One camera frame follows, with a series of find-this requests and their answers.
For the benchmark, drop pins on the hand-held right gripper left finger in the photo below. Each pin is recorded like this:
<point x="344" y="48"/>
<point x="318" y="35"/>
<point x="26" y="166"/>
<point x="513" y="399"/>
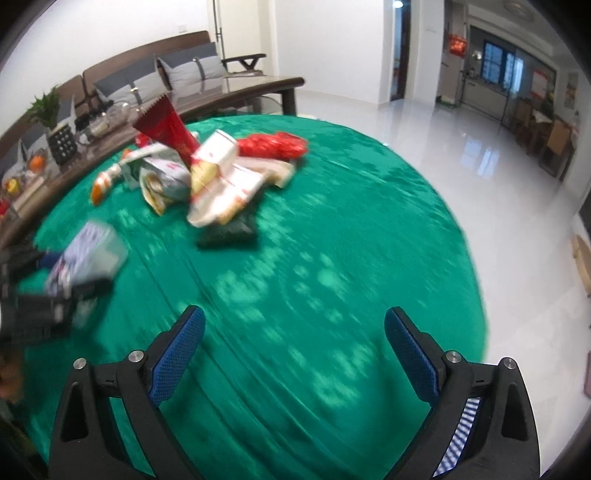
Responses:
<point x="178" y="355"/>

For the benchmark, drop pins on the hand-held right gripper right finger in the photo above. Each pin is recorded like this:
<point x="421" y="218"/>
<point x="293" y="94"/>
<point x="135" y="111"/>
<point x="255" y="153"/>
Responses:
<point x="413" y="355"/>

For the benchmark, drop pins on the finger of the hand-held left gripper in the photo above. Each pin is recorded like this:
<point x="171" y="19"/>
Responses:
<point x="90" y="290"/>
<point x="27" y="261"/>

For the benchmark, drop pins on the blue white printed box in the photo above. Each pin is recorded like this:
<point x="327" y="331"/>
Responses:
<point x="90" y="256"/>

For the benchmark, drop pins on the person's left hand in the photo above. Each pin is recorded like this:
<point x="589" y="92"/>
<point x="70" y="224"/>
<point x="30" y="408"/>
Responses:
<point x="10" y="374"/>

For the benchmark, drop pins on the orange fruit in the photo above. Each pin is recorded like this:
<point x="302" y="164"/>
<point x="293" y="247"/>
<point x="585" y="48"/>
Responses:
<point x="37" y="163"/>

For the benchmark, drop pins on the crumpled silver packet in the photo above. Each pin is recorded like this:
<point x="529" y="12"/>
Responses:
<point x="157" y="196"/>

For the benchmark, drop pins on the black dotted box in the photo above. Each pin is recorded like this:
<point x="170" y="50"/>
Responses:
<point x="63" y="145"/>

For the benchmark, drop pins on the dark green packet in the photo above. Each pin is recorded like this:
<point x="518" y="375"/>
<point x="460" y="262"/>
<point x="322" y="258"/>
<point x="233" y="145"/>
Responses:
<point x="228" y="233"/>

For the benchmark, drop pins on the silver grey snack bag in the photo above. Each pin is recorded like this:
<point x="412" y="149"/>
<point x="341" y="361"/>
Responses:
<point x="157" y="167"/>

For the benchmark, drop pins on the green potted plant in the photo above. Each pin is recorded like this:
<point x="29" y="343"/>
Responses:
<point x="45" y="106"/>

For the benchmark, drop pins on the glass bowl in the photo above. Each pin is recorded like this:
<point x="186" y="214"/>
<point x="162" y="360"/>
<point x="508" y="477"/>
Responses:
<point x="104" y="119"/>

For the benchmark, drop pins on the white yellow snack packet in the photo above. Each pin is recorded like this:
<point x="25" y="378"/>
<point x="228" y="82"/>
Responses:
<point x="226" y="198"/>

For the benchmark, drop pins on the red cone wrapper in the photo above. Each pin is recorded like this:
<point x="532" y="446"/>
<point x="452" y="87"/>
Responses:
<point x="166" y="127"/>

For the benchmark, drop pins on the white red striped carton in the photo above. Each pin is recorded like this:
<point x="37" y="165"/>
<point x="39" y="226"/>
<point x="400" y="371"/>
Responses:
<point x="214" y="150"/>

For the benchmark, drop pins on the grey striped cushion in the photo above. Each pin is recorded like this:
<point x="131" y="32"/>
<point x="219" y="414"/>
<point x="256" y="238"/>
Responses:
<point x="194" y="67"/>
<point x="124" y="85"/>

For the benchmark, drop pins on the brown wooden sofa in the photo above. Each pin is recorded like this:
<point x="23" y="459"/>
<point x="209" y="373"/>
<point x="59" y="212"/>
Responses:
<point x="138" y="62"/>

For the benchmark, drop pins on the red crumpled foil wrapper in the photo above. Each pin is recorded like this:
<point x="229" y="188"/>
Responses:
<point x="277" y="145"/>

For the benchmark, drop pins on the dark wooden coffee table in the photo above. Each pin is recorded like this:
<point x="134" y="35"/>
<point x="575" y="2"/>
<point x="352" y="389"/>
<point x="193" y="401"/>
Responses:
<point x="244" y="86"/>

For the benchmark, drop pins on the wooden dining chair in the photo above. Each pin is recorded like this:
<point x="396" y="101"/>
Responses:
<point x="556" y="141"/>

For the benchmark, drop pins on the floor lamp pole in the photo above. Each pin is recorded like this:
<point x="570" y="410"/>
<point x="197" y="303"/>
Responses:
<point x="215" y="18"/>

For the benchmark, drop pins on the red wall decoration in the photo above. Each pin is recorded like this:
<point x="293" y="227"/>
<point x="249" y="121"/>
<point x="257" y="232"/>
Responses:
<point x="457" y="45"/>

